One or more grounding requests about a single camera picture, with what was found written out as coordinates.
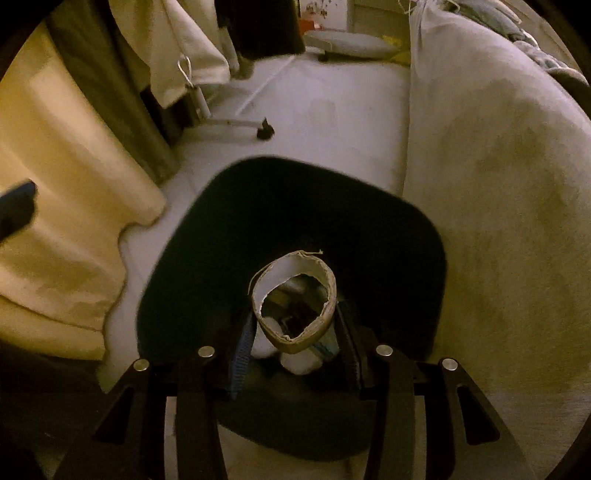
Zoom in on cardboard tape roll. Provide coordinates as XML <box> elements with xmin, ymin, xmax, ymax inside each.
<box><xmin>249</xmin><ymin>249</ymin><xmax>338</xmax><ymax>356</ymax></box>

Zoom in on white dressing table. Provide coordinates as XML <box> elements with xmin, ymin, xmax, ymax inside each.
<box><xmin>298</xmin><ymin>0</ymin><xmax>411</xmax><ymax>33</ymax></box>

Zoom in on cream coat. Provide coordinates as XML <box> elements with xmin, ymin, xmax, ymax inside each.
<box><xmin>108</xmin><ymin>0</ymin><xmax>232</xmax><ymax>109</ymax></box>

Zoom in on patterned light duvet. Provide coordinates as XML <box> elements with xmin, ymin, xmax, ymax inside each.
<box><xmin>443</xmin><ymin>0</ymin><xmax>587</xmax><ymax>75</ymax></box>

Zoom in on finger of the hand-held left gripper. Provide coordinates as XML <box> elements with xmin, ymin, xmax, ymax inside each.
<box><xmin>0</xmin><ymin>180</ymin><xmax>38</xmax><ymax>243</ymax></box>

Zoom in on black pants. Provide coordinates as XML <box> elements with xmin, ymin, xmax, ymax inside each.
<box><xmin>217</xmin><ymin>0</ymin><xmax>308</xmax><ymax>61</ymax></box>

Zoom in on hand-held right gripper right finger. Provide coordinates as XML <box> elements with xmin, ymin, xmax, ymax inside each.
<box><xmin>333</xmin><ymin>302</ymin><xmax>539</xmax><ymax>480</ymax></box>

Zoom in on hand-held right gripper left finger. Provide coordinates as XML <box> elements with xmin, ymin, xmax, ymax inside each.
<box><xmin>53</xmin><ymin>309</ymin><xmax>259</xmax><ymax>480</ymax></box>

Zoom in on grey bed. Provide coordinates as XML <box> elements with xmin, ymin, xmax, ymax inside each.
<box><xmin>402</xmin><ymin>0</ymin><xmax>591</xmax><ymax>480</ymax></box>

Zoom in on grey wheeled stool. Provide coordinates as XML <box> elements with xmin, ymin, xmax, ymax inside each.
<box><xmin>305</xmin><ymin>30</ymin><xmax>400</xmax><ymax>63</ymax></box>

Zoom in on black trash bin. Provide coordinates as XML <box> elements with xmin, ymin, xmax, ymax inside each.
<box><xmin>136</xmin><ymin>156</ymin><xmax>448</xmax><ymax>462</ymax></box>

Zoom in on yellow curtain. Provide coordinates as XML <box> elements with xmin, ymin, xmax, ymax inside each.
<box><xmin>0</xmin><ymin>18</ymin><xmax>167</xmax><ymax>361</ymax></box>

